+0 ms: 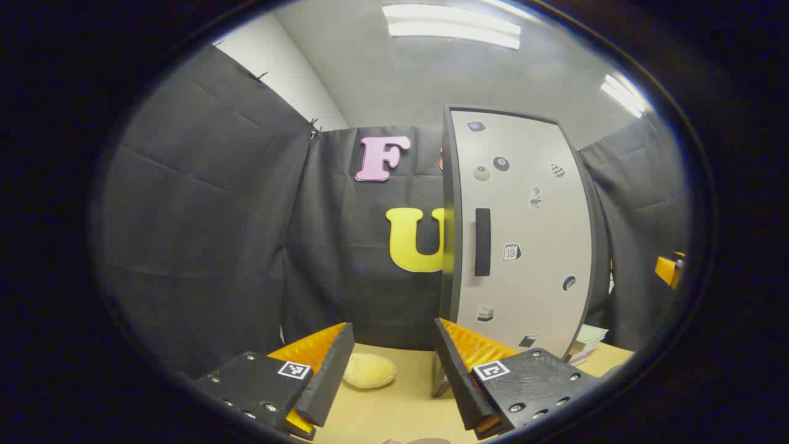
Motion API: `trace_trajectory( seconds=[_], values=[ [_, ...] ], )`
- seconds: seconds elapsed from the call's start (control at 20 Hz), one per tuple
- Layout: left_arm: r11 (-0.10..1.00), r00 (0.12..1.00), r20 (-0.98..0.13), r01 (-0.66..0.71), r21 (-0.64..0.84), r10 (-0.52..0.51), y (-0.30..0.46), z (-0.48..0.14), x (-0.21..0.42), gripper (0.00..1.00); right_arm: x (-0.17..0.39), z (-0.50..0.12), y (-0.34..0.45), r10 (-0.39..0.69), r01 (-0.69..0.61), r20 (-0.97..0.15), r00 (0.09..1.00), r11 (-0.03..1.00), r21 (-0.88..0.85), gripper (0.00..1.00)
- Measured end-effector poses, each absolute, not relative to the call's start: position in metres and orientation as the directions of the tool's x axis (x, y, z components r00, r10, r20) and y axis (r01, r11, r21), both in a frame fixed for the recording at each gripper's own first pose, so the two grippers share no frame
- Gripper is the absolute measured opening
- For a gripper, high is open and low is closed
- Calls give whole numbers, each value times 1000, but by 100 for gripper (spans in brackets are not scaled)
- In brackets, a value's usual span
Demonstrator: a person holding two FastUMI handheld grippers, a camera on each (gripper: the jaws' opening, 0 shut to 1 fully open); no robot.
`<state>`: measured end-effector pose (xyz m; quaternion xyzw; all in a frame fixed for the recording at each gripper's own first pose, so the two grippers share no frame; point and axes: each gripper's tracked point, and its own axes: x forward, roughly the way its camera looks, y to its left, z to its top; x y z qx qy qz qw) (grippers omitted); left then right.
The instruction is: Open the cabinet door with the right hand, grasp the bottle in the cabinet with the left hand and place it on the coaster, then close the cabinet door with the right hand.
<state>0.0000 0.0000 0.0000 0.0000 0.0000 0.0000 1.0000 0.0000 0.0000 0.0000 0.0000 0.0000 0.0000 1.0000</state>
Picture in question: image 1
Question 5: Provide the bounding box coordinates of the black backdrop cloth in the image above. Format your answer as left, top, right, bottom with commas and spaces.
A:
99, 43, 691, 377

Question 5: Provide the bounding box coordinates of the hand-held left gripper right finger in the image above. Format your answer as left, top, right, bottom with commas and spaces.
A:
433, 318, 602, 440

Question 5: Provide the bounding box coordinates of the green book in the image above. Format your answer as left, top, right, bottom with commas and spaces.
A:
570, 324, 610, 355

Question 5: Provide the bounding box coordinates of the black cabinet door handle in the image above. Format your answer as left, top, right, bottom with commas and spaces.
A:
474, 208, 492, 277

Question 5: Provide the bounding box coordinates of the grey cabinet door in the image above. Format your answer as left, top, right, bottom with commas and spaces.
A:
449, 109, 595, 361

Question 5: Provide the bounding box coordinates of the long ceiling light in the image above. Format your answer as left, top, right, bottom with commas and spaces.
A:
382, 3, 522, 51
601, 74, 648, 118

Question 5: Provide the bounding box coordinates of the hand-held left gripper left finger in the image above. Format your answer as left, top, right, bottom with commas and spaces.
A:
191, 322, 356, 441

